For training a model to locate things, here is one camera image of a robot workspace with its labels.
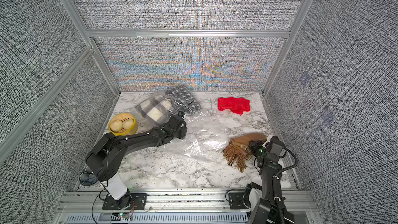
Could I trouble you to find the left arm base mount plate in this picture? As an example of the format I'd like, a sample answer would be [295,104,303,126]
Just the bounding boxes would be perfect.
[102,192,148,211]

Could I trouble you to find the white steamed bun right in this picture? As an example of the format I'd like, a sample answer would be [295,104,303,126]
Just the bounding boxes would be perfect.
[123,119,135,131]

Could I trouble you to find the aluminium frame corner post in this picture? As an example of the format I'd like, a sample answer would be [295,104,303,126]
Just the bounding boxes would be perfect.
[60,0,121,97]

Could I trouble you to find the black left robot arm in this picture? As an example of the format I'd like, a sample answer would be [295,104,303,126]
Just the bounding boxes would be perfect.
[85,112,187,209]

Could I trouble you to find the black white houndstooth scarf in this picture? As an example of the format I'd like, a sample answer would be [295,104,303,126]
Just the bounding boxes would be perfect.
[165,85,202,115]

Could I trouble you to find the clear plastic vacuum bag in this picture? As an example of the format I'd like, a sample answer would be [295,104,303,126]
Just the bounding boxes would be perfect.
[135,85,229,162]

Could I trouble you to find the yellow rimmed bamboo steamer basket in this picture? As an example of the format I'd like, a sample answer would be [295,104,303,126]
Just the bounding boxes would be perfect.
[108,113,138,136]

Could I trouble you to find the grey cream plaid scarf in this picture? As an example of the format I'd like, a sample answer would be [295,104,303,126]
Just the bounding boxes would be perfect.
[135,95,174,127]

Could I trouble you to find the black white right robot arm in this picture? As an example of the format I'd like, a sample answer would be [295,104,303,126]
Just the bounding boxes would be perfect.
[248,136,299,224]

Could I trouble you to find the aluminium front rail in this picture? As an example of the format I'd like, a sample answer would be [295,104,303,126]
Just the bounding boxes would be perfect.
[57,189,318,214]

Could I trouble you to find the brown striped fringed scarf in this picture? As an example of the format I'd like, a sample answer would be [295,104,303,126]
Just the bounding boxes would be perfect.
[222,133,267,173]

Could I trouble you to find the white steamed bun left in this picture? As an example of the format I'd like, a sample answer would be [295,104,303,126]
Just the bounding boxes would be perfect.
[110,120,123,132]

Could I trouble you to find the dark grey round object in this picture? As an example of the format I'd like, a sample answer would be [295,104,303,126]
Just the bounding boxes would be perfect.
[79,166,98,186]

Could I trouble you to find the red knitted scarf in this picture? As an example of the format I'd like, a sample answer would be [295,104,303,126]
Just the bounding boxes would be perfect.
[218,97,251,115]

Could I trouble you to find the white steamed bun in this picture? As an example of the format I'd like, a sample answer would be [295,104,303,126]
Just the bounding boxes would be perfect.
[123,119,135,131]
[110,120,123,132]

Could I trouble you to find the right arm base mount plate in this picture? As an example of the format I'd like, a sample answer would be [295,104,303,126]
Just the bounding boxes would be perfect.
[226,191,251,210]

